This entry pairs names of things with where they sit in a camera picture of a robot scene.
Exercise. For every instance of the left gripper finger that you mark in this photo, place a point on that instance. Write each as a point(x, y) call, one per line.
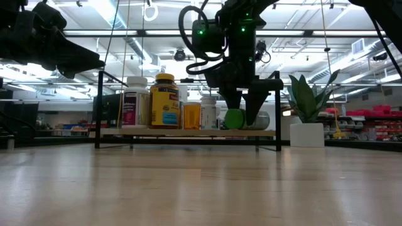
point(64, 72)
point(75, 58)

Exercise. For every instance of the black overhead camera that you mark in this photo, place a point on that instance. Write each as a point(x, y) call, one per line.
point(260, 47)

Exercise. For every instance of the amber bottle with yellow cap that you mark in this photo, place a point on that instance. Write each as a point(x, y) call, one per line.
point(164, 106)

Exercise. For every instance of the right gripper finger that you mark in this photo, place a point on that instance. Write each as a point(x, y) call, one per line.
point(256, 103)
point(234, 99)

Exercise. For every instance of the parts bin rack grey red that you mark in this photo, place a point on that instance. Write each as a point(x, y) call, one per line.
point(383, 110)

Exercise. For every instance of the green bottle with green cap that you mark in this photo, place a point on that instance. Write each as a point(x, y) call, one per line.
point(234, 119)

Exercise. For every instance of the black round overhead fixture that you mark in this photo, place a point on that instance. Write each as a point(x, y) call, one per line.
point(179, 55)

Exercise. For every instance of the white cylindrical tank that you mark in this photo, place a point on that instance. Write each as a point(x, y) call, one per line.
point(183, 94)

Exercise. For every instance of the black background monitor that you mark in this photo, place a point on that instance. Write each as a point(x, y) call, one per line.
point(110, 110)

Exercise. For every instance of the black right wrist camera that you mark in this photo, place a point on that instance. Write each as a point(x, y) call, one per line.
point(207, 40)

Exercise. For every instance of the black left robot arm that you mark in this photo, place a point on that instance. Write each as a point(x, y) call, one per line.
point(11, 37)

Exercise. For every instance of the small white pill bottle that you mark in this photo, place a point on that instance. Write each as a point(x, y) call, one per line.
point(208, 114)

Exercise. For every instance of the black overhead frame beam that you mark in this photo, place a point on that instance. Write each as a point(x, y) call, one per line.
point(282, 33)

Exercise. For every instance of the green plant in white pot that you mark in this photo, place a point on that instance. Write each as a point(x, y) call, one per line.
point(306, 135)

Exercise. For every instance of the large white bottle purple label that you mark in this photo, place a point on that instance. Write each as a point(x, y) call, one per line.
point(135, 110)

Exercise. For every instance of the wooden shelf with black frame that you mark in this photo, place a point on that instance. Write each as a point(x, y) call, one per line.
point(157, 132)

